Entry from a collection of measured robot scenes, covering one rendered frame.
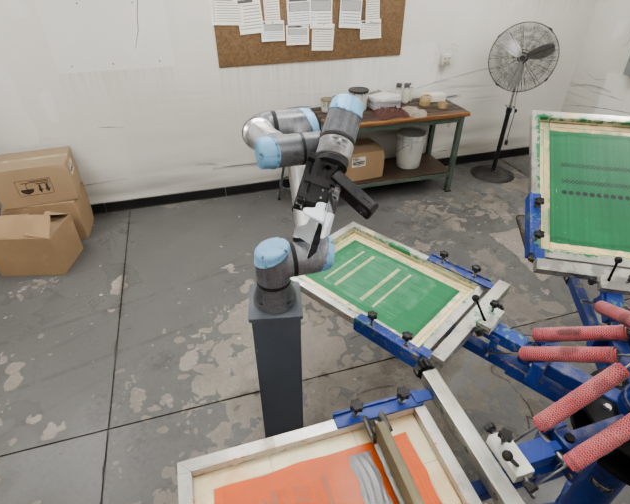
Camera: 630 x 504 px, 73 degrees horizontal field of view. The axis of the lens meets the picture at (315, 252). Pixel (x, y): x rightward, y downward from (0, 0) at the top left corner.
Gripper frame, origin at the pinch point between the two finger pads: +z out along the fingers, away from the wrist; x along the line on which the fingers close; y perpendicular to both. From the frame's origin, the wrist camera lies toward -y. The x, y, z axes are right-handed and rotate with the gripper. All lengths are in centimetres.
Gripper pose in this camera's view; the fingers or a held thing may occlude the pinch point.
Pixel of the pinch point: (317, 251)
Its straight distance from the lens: 84.1
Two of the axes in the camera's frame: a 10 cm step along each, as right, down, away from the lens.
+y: -9.5, -2.9, -1.0
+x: 1.8, -2.5, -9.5
